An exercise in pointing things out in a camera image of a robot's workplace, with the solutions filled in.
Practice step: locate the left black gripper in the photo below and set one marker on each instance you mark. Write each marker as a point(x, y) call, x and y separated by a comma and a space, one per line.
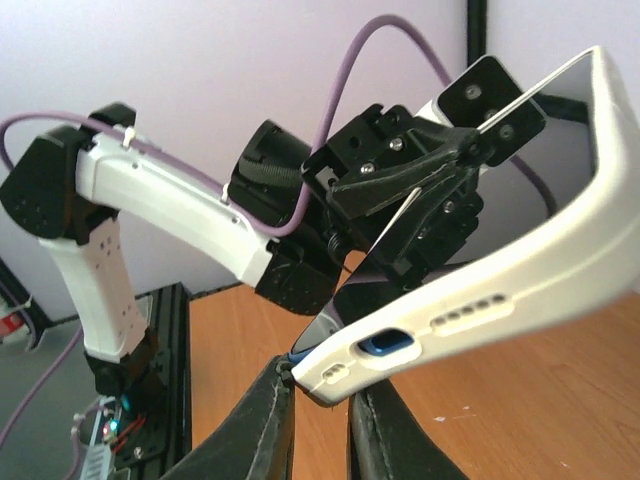
point(403, 192)

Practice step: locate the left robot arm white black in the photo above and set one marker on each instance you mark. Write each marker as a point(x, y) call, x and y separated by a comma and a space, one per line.
point(71, 185)

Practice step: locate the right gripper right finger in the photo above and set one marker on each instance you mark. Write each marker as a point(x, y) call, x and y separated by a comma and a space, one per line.
point(385, 441)

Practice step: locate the light blue slotted cable duct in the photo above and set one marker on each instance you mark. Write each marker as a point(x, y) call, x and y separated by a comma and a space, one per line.
point(99, 432)

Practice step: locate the white phone case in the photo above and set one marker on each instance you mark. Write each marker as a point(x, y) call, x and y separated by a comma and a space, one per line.
point(587, 254)

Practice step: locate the black right frame post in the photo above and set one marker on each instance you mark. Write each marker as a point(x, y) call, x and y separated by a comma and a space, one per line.
point(476, 29)

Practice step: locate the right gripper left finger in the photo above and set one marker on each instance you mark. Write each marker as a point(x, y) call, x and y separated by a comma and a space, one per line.
point(256, 440)

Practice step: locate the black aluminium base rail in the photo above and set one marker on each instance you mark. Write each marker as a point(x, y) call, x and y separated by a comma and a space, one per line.
point(165, 437)

